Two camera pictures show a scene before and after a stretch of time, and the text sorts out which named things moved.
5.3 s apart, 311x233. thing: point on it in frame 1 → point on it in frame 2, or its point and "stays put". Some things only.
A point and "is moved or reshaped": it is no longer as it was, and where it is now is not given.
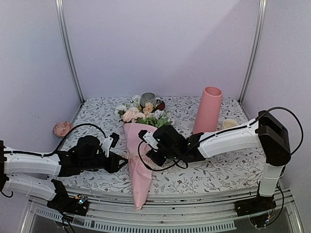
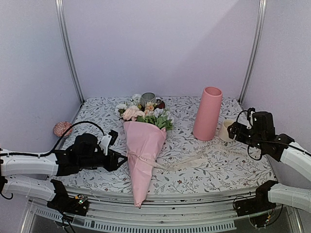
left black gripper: [113, 167] stays put
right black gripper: [160, 161] → [235, 126]
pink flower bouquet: [135, 118] stays put
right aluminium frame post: [261, 17] stays put
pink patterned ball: [61, 128] stays put
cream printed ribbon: [150, 162] is moved or reshaped
